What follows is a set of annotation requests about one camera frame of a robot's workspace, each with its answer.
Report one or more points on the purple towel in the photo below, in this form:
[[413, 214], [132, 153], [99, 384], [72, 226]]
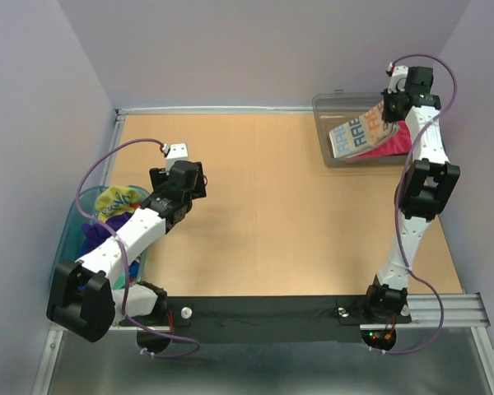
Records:
[[96, 235]]

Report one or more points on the aluminium front rail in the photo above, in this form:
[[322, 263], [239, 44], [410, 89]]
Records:
[[427, 310]]

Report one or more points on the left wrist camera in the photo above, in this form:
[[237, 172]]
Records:
[[173, 153]]

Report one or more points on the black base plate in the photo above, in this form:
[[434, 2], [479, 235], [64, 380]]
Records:
[[210, 331]]

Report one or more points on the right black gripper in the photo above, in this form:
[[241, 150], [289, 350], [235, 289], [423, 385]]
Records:
[[389, 115]]

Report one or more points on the clear grey plastic bin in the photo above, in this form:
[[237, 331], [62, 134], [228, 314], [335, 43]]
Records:
[[331, 111]]

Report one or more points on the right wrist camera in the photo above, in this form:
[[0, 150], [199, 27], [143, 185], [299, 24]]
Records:
[[397, 78]]

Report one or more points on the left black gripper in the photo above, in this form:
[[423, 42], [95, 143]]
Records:
[[159, 178]]

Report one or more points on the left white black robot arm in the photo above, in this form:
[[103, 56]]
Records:
[[82, 295]]

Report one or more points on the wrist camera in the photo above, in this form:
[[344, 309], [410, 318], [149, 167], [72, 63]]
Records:
[[397, 78], [173, 153]]

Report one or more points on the teal plastic laundry bin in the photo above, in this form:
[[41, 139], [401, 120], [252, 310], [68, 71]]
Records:
[[72, 237]]

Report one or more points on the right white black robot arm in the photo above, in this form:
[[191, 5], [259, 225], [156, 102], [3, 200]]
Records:
[[428, 179]]

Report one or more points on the pink towel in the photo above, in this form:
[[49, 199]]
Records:
[[399, 144]]

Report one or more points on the yellow patterned towel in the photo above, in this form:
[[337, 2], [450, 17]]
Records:
[[116, 201]]

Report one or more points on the patterned light blue towel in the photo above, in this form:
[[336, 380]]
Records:
[[362, 134]]

